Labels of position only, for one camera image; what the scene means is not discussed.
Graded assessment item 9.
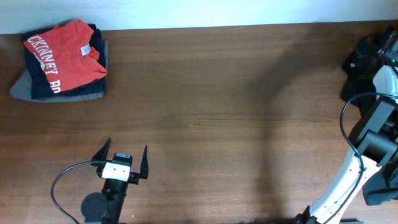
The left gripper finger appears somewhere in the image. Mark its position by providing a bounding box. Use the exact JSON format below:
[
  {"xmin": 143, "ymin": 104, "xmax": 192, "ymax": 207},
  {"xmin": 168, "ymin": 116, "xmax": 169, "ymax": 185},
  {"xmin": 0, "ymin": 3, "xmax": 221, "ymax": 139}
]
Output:
[
  {"xmin": 139, "ymin": 145, "xmax": 149, "ymax": 179},
  {"xmin": 91, "ymin": 138, "xmax": 111, "ymax": 162}
]

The dark green t-shirt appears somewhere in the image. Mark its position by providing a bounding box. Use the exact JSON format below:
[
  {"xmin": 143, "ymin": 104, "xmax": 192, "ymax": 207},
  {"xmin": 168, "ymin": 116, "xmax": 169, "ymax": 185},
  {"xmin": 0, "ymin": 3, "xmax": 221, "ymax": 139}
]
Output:
[{"xmin": 363, "ymin": 162, "xmax": 397, "ymax": 206}]

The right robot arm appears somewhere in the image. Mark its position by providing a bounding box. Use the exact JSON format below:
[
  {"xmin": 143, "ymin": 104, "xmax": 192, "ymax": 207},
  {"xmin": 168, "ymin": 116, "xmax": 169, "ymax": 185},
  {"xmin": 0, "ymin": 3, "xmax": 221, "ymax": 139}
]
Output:
[{"xmin": 292, "ymin": 27, "xmax": 397, "ymax": 223}]

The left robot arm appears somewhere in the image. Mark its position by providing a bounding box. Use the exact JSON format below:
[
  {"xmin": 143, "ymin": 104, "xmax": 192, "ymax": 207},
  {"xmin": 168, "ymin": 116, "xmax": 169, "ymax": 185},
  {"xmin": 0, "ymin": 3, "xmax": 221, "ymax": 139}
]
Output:
[{"xmin": 81, "ymin": 139, "xmax": 149, "ymax": 224}]

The black garment pile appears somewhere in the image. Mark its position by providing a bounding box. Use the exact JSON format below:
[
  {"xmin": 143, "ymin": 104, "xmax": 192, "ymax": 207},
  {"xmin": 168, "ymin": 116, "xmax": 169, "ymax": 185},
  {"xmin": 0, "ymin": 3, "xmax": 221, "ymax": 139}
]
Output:
[{"xmin": 340, "ymin": 26, "xmax": 397, "ymax": 101}]

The folded navy blue garment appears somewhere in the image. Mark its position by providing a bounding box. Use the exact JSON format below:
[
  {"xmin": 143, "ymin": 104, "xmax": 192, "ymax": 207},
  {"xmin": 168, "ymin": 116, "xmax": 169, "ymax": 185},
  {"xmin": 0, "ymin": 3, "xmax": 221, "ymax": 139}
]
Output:
[{"xmin": 24, "ymin": 24, "xmax": 106, "ymax": 100}]

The folded grey garment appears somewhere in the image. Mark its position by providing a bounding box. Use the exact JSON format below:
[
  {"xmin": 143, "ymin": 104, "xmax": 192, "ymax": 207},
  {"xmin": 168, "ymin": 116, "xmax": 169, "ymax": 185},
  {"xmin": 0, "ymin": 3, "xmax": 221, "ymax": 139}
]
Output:
[{"xmin": 10, "ymin": 35, "xmax": 107, "ymax": 103}]

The folded red printed t-shirt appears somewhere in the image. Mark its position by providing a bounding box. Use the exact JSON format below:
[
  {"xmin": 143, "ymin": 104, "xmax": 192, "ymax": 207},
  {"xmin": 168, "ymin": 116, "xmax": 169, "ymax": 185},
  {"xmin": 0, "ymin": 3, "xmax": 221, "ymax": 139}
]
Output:
[{"xmin": 21, "ymin": 19, "xmax": 107, "ymax": 99}]

